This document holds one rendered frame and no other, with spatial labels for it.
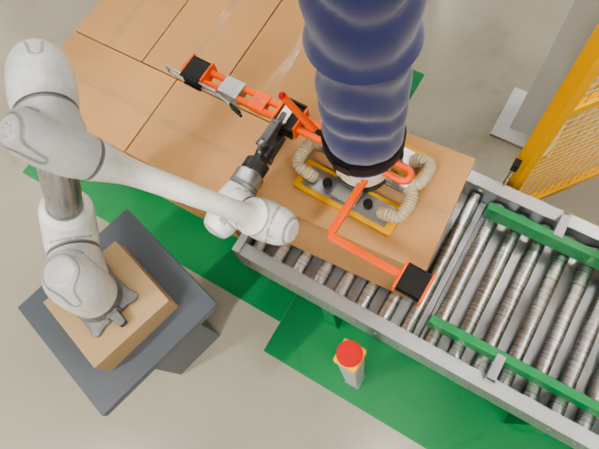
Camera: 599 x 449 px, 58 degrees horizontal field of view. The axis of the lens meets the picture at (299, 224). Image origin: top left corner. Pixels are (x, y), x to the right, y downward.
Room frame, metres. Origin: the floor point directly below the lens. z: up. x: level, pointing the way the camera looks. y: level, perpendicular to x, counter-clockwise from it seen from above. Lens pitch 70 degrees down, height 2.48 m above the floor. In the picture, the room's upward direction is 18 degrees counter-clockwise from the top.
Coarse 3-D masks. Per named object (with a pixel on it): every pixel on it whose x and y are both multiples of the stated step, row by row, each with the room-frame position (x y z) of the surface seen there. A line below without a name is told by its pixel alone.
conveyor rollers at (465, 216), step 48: (480, 240) 0.44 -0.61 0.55; (576, 240) 0.33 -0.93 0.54; (336, 288) 0.44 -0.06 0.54; (432, 288) 0.33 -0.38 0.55; (480, 288) 0.28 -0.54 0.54; (576, 288) 0.17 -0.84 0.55; (432, 336) 0.17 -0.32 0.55; (528, 336) 0.07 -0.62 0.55; (528, 384) -0.07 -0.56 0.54; (576, 384) -0.12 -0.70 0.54
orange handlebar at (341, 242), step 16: (208, 80) 1.07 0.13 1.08; (240, 96) 0.98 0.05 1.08; (256, 96) 0.96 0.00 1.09; (256, 112) 0.92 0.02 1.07; (272, 112) 0.89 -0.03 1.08; (304, 128) 0.80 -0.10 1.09; (320, 128) 0.79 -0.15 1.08; (384, 176) 0.58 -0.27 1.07; (400, 176) 0.56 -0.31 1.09; (352, 192) 0.56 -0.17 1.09; (336, 224) 0.48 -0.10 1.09; (336, 240) 0.44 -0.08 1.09; (368, 256) 0.37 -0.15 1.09
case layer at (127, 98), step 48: (144, 0) 2.03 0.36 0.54; (192, 0) 1.94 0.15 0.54; (240, 0) 1.85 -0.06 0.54; (288, 0) 1.76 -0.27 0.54; (96, 48) 1.85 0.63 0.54; (144, 48) 1.76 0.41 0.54; (192, 48) 1.68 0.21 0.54; (240, 48) 1.60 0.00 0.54; (288, 48) 1.52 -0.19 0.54; (96, 96) 1.59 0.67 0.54; (144, 96) 1.51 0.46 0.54; (192, 96) 1.43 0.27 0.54; (144, 144) 1.28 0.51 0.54; (192, 144) 1.21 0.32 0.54; (240, 144) 1.14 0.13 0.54
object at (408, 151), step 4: (404, 148) 0.69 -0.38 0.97; (408, 148) 0.69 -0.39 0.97; (412, 148) 0.69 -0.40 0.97; (404, 152) 0.68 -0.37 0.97; (408, 152) 0.67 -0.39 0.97; (412, 152) 0.67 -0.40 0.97; (416, 152) 0.66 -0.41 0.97; (420, 152) 0.66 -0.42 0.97; (400, 156) 0.66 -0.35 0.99; (404, 156) 0.67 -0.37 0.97; (408, 156) 0.66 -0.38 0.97; (400, 160) 0.66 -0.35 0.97; (404, 160) 0.65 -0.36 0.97; (408, 164) 0.64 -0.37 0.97; (392, 168) 0.64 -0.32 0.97; (396, 168) 0.64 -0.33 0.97; (416, 168) 0.61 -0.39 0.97; (420, 168) 0.61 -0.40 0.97; (396, 172) 0.63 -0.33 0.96; (400, 172) 0.62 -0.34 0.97; (404, 172) 0.62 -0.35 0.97; (416, 172) 0.60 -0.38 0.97; (404, 176) 0.61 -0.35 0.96
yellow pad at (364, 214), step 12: (324, 168) 0.71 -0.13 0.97; (300, 180) 0.70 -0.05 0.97; (324, 180) 0.66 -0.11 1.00; (336, 180) 0.66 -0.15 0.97; (312, 192) 0.65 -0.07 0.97; (324, 192) 0.63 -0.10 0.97; (372, 192) 0.59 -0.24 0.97; (336, 204) 0.59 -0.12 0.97; (360, 204) 0.56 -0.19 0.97; (372, 204) 0.54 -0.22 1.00; (384, 204) 0.54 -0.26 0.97; (396, 204) 0.53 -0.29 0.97; (360, 216) 0.53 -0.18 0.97; (372, 216) 0.51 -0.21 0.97; (372, 228) 0.49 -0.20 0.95; (384, 228) 0.47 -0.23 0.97
